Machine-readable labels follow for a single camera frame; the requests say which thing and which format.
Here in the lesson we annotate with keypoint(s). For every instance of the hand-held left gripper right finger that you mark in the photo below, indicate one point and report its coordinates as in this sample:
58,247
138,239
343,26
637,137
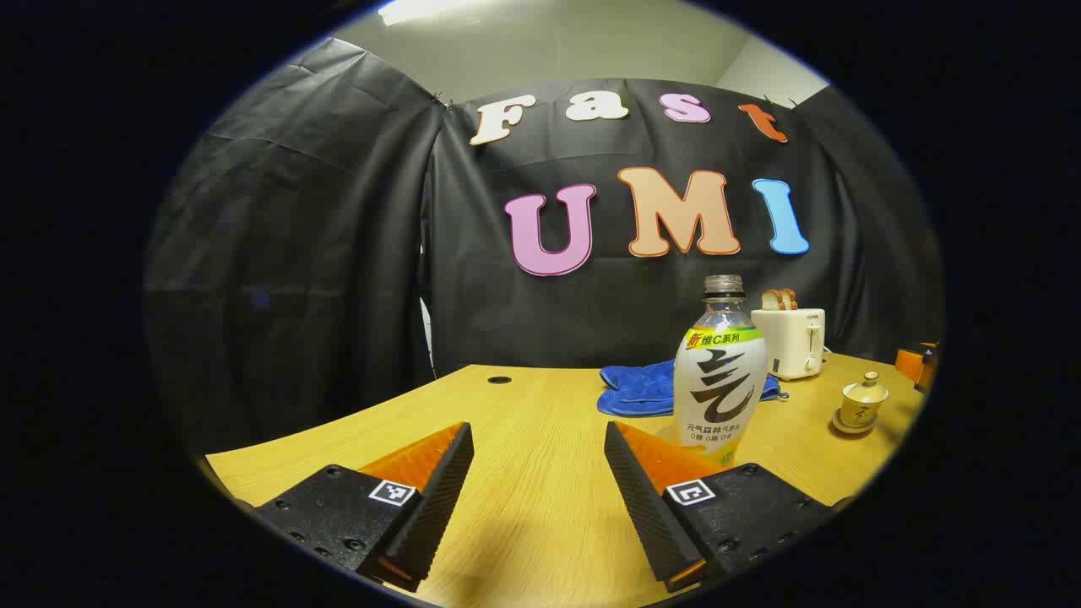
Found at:
642,507

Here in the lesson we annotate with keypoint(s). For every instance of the cream teacup lid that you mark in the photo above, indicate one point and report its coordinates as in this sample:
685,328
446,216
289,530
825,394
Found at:
866,392

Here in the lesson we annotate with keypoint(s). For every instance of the cream saucer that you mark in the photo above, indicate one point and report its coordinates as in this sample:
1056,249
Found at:
847,427

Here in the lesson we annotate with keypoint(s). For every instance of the clear water bottle white label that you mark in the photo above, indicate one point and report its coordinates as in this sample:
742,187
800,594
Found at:
719,380

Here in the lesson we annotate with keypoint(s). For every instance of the blue towel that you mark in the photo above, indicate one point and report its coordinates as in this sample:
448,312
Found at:
638,390

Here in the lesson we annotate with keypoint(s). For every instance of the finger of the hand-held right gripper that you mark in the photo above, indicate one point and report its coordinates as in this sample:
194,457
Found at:
910,363

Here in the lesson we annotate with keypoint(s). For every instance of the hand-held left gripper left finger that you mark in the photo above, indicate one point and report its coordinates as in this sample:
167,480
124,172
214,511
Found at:
439,498

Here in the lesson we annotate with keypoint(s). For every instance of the black backdrop cloth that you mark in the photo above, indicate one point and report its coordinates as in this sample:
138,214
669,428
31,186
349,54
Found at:
338,253

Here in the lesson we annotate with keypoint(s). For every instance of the cream toaster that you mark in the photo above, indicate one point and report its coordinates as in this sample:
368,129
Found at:
790,342

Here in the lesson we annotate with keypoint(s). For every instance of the bread slice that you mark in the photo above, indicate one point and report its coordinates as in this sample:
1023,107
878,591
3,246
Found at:
791,298
770,300

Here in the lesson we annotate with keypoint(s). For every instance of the cream teacup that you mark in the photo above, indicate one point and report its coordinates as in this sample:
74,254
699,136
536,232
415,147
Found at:
861,413

